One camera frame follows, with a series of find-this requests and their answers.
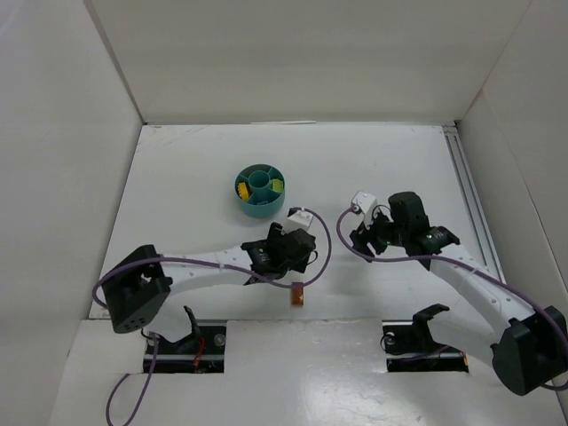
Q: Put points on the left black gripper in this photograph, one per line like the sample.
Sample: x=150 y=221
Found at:
x=300 y=248

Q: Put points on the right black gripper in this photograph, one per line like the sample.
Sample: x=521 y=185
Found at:
x=365 y=235

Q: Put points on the brown printed lego tile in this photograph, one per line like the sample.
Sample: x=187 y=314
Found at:
x=297 y=297

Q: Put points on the teal divided round container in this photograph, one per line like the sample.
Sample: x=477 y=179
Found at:
x=258 y=177

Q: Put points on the green lego brick 2x2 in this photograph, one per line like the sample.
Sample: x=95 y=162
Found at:
x=277 y=185

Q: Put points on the yellow lego brick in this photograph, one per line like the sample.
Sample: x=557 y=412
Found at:
x=244 y=191

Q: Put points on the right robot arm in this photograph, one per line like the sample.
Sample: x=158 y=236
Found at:
x=524 y=344

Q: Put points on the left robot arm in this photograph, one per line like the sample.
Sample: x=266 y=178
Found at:
x=137 y=290

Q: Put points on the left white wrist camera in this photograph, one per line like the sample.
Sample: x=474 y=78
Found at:
x=298 y=219

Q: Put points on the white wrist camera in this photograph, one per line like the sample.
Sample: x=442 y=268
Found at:
x=366 y=205
x=298 y=219

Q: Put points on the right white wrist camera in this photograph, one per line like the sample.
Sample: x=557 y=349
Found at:
x=366 y=205

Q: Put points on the aluminium rail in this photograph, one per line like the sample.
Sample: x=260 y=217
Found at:
x=483 y=237

